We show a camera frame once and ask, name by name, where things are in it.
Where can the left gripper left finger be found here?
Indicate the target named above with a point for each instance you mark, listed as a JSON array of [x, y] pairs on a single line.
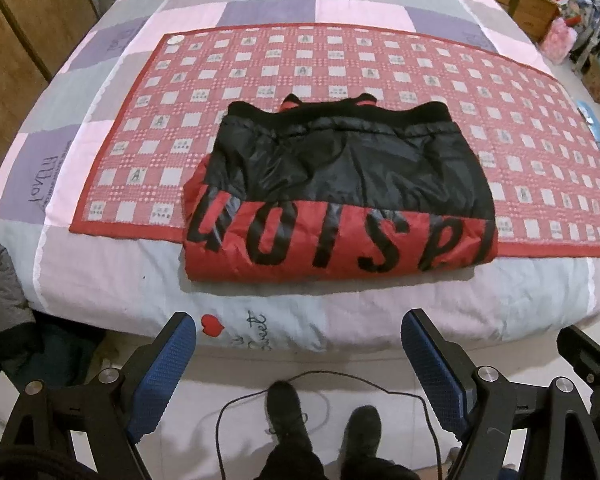
[[91, 431]]

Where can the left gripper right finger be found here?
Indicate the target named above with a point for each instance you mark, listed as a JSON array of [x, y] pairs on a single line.
[[482, 408]]

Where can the red and black jacket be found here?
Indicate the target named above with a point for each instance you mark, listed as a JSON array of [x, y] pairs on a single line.
[[336, 190]]

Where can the pastel checkered bed quilt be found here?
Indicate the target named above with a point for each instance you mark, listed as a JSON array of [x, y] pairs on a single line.
[[134, 285]]

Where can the left black shoe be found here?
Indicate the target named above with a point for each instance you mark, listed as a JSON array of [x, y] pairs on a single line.
[[293, 456]]

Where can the black shoe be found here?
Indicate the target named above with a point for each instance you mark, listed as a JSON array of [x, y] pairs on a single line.
[[293, 456], [361, 441]]

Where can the red checkered mat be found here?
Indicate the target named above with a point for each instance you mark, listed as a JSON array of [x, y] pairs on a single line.
[[541, 160]]

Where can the right black shoe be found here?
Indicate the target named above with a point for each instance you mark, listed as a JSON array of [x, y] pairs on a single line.
[[361, 441]]

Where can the pink plush bag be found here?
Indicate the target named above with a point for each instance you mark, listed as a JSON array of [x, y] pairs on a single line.
[[558, 41]]

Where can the wooden nightstand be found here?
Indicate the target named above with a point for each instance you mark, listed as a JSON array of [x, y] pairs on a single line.
[[533, 17]]

